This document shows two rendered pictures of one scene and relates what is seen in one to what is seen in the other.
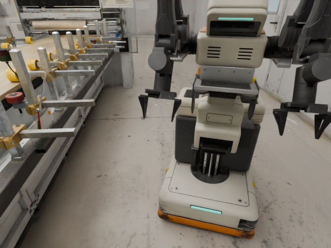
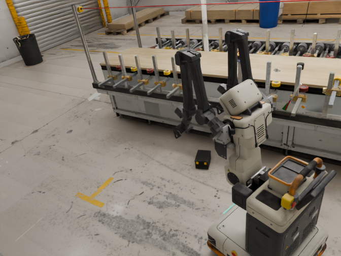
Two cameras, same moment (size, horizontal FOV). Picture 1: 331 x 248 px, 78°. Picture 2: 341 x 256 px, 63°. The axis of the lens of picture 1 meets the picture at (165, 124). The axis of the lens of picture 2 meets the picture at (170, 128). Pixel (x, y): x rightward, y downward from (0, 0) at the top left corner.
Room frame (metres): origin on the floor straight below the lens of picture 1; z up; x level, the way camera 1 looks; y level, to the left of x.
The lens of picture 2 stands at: (1.52, -1.70, 2.10)
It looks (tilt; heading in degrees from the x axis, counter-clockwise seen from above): 32 degrees down; 130
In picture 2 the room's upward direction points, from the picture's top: 9 degrees counter-clockwise
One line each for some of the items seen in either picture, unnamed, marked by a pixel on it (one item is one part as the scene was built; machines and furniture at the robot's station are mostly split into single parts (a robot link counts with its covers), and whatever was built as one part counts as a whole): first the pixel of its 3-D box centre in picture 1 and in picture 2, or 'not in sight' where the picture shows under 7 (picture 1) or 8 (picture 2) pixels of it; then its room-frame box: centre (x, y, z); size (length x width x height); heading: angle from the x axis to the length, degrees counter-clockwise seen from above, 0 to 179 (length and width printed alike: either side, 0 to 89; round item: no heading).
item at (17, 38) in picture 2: not in sight; (28, 50); (-6.03, 1.97, 0.36); 0.59 x 0.58 x 0.73; 4
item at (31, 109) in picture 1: (36, 105); (298, 97); (1.02, 0.71, 0.85); 0.14 x 0.06 x 0.05; 4
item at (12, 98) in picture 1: (17, 103); (302, 92); (1.03, 0.82, 0.85); 0.08 x 0.08 x 0.11
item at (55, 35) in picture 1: (64, 67); not in sight; (1.50, 0.74, 0.93); 0.04 x 0.04 x 0.48; 4
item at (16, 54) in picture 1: (31, 97); (296, 91); (1.00, 0.71, 0.91); 0.04 x 0.04 x 0.48; 4
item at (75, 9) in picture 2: not in sight; (88, 45); (-1.56, 0.56, 1.20); 0.15 x 0.12 x 1.00; 4
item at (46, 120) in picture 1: (42, 125); (290, 107); (0.97, 0.68, 0.75); 0.26 x 0.01 x 0.10; 4
